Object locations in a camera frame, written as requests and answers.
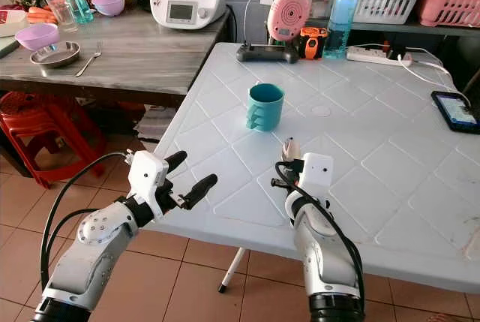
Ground metal spoon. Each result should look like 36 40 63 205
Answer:
282 137 301 164

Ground white paper stack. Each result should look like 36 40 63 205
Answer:
135 104 177 143

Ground teal plastic mug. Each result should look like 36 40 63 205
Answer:
246 83 285 132

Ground white table leg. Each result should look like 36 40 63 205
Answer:
218 247 248 293

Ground grey wooden table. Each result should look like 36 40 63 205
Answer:
0 7 232 109

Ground flat black device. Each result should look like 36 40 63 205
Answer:
236 43 299 64

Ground metal fork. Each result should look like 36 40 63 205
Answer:
76 50 104 77

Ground red plastic stool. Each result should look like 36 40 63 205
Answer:
0 91 106 190

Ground black orange tape measure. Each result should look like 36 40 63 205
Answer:
297 26 329 60

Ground white power strip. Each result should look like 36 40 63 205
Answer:
346 46 392 66

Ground black plug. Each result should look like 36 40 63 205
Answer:
386 47 413 62

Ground round metal plate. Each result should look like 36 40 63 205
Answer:
30 41 81 68

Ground pink round device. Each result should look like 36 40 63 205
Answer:
268 0 312 42

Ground blue water bottle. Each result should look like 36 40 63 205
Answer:
323 0 360 60

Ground small purple bowl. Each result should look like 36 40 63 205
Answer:
91 0 125 17

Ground black tablet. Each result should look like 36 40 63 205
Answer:
431 91 480 134

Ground large pink plastic bowl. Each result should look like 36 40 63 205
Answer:
15 23 61 51

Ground clear drinking glass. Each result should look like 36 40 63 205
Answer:
45 0 76 32

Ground orange carrots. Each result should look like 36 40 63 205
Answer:
27 6 56 25

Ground white box with red label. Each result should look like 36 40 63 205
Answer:
0 10 29 38

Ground pink plastic basket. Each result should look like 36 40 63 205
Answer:
418 0 480 28

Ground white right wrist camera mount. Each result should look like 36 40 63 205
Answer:
298 152 335 194

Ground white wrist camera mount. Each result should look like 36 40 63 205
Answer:
126 150 170 218
298 152 335 194

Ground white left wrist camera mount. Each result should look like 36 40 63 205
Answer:
126 150 170 218

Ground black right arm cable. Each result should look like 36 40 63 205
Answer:
274 163 366 308

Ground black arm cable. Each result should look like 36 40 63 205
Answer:
274 163 366 308
40 152 137 293

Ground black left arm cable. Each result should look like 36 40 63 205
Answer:
40 152 137 293

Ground white power cable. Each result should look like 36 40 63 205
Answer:
349 43 458 94

